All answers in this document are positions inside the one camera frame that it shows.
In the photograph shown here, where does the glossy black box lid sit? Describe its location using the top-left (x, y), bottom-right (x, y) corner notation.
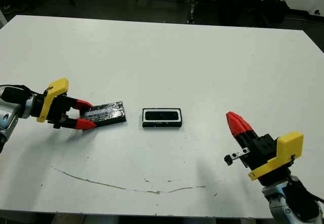
top-left (82, 101), bottom-right (127, 131)

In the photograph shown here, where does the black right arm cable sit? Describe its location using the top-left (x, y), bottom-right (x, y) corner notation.
top-left (310, 192), bottom-right (324, 206)

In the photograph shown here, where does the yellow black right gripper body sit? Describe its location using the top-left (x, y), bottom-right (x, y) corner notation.
top-left (223, 131), bottom-right (304, 187)

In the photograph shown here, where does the black bag with stick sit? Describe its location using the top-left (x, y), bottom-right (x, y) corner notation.
top-left (260, 0), bottom-right (290, 23)

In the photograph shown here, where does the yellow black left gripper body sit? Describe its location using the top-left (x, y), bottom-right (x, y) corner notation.
top-left (32, 78), bottom-right (77, 129)

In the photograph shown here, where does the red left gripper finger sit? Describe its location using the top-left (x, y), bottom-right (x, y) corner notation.
top-left (60, 116), bottom-right (98, 131)
top-left (66, 96), bottom-right (94, 110)

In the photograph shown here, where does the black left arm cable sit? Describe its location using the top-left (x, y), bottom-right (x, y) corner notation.
top-left (0, 84), bottom-right (44, 96)

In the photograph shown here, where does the black box base white lining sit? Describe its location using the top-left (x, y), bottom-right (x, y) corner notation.
top-left (141, 106), bottom-right (183, 129)

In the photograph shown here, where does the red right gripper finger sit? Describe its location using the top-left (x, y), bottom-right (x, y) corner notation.
top-left (225, 111), bottom-right (250, 149)
top-left (235, 113), bottom-right (256, 144)

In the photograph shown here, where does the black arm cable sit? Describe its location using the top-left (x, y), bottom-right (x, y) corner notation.
top-left (0, 84), bottom-right (44, 96)
top-left (310, 192), bottom-right (324, 206)

